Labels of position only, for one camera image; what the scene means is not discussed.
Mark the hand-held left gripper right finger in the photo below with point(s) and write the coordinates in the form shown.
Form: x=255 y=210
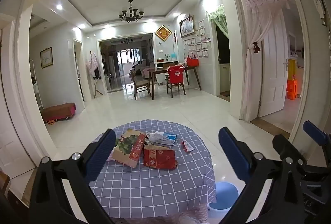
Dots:
x=232 y=154

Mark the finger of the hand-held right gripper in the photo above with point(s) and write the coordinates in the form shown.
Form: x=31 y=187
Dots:
x=287 y=145
x=315 y=133

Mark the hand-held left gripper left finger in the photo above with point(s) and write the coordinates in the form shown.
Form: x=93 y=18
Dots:
x=100 y=154

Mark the blue trash bin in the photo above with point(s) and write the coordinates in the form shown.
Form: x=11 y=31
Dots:
x=225 y=193

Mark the white and blue carton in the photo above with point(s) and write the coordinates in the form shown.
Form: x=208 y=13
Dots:
x=163 y=138

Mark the pale pink wrapper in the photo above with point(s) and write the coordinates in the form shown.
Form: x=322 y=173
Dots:
x=110 y=158

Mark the brown green snack bag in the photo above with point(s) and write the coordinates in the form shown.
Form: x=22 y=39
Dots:
x=129 y=149

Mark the small red wrapper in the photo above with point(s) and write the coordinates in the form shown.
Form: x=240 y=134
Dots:
x=187 y=146

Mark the orange plastic stool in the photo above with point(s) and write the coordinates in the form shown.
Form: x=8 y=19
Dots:
x=291 y=89

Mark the orange slippers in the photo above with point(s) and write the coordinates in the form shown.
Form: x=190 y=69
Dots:
x=50 y=122

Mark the red paper packet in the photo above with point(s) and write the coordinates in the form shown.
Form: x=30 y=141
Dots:
x=160 y=158

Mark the blue checked tablecloth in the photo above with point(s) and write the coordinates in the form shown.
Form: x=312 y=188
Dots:
x=155 y=187

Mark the wooden coat rack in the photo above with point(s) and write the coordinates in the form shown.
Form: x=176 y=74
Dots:
x=97 y=89

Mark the yellow container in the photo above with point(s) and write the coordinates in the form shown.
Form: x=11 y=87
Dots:
x=292 y=68

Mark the pink table skirt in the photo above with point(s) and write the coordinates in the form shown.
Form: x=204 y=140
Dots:
x=186 y=216

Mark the white washing machine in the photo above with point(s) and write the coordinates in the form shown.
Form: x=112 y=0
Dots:
x=224 y=76

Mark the wooden chair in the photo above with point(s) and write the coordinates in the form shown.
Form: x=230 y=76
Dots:
x=139 y=84
x=175 y=88

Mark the white panel door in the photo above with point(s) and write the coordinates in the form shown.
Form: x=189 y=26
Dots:
x=272 y=63

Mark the pink jacket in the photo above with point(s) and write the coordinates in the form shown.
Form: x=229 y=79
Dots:
x=92 y=63

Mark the grey sofa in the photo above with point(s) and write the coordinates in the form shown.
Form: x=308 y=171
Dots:
x=141 y=67

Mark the white sideboard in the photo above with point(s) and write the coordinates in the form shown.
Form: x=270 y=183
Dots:
x=161 y=79

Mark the red garment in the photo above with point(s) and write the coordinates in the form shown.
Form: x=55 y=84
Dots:
x=175 y=74

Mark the red basket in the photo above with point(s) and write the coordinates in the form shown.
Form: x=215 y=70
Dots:
x=193 y=61

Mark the dark red curtain bow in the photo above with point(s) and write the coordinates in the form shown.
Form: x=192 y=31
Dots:
x=256 y=47

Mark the wooden dining table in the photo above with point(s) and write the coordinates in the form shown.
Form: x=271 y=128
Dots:
x=160 y=70

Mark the white metal rack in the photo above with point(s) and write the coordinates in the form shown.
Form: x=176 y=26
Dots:
x=33 y=76

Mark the framed flower picture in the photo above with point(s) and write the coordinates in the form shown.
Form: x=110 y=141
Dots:
x=46 y=58

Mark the small distant chandelier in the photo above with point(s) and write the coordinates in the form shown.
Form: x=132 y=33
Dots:
x=126 y=41

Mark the green valance curtain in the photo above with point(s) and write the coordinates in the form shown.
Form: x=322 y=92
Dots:
x=218 y=17

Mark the black chandelier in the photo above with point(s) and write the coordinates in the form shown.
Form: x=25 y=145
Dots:
x=131 y=14

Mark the group of wall certificates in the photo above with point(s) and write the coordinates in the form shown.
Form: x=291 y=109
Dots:
x=200 y=44

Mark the large framed wall picture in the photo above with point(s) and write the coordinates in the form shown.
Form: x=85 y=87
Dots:
x=187 y=27

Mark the red diamond wall decoration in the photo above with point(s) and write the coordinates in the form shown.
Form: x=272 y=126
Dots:
x=162 y=32

